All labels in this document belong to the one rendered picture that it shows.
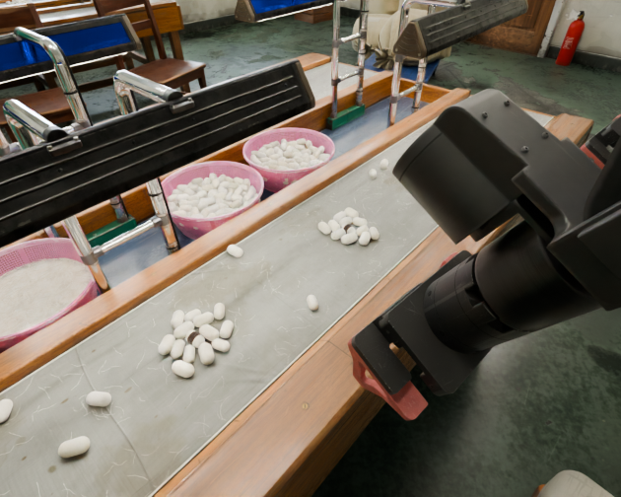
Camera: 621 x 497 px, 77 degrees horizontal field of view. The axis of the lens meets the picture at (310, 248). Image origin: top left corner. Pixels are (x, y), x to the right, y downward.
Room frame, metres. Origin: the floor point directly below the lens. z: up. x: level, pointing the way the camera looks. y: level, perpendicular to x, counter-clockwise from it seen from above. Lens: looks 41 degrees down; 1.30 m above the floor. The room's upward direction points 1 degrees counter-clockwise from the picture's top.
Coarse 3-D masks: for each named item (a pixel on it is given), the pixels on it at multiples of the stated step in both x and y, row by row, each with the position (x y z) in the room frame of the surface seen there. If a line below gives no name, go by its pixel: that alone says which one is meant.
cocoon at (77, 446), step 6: (78, 438) 0.23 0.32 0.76; (84, 438) 0.24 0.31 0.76; (66, 444) 0.23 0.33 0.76; (72, 444) 0.23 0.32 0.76; (78, 444) 0.23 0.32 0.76; (84, 444) 0.23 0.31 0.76; (60, 450) 0.22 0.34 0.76; (66, 450) 0.22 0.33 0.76; (72, 450) 0.22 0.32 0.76; (78, 450) 0.22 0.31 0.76; (84, 450) 0.22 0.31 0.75; (60, 456) 0.22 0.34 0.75; (66, 456) 0.22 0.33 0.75; (72, 456) 0.22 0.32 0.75
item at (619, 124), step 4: (620, 116) 0.48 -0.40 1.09; (616, 120) 0.47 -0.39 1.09; (620, 120) 0.47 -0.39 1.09; (612, 124) 0.46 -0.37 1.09; (616, 124) 0.46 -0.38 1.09; (620, 124) 0.47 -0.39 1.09; (608, 128) 0.46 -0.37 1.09; (612, 128) 0.45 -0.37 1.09; (616, 128) 0.46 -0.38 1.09; (620, 128) 0.46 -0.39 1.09; (604, 132) 0.46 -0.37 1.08; (608, 132) 0.45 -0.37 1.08; (612, 132) 0.45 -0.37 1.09; (616, 132) 0.45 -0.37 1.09; (620, 132) 0.45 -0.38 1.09; (604, 136) 0.46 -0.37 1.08; (612, 136) 0.45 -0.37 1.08; (616, 136) 0.45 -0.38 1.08; (608, 140) 0.45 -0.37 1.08; (612, 140) 0.45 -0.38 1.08
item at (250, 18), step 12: (240, 0) 1.33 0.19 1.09; (252, 0) 1.33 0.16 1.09; (264, 0) 1.36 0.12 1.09; (276, 0) 1.39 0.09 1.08; (288, 0) 1.43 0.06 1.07; (300, 0) 1.46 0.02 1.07; (312, 0) 1.50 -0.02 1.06; (324, 0) 1.53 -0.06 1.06; (240, 12) 1.33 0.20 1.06; (252, 12) 1.31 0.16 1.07; (264, 12) 1.34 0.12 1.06; (276, 12) 1.37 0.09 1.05; (288, 12) 1.41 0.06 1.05
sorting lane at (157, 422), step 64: (320, 192) 0.86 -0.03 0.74; (384, 192) 0.85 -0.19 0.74; (256, 256) 0.62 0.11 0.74; (320, 256) 0.61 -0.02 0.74; (384, 256) 0.61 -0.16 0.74; (128, 320) 0.45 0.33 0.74; (256, 320) 0.45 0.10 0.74; (320, 320) 0.44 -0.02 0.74; (64, 384) 0.33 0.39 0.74; (128, 384) 0.33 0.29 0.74; (192, 384) 0.32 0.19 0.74; (256, 384) 0.32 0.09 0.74; (0, 448) 0.23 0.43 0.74; (128, 448) 0.23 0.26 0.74; (192, 448) 0.23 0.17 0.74
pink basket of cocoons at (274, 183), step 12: (264, 132) 1.15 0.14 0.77; (276, 132) 1.17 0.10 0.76; (312, 132) 1.16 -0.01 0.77; (252, 144) 1.10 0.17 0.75; (264, 144) 1.14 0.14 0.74; (324, 144) 1.11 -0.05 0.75; (252, 168) 0.98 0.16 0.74; (264, 168) 0.93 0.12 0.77; (312, 168) 0.94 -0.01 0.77; (276, 180) 0.94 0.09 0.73; (288, 180) 0.93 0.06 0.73; (276, 192) 0.96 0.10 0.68
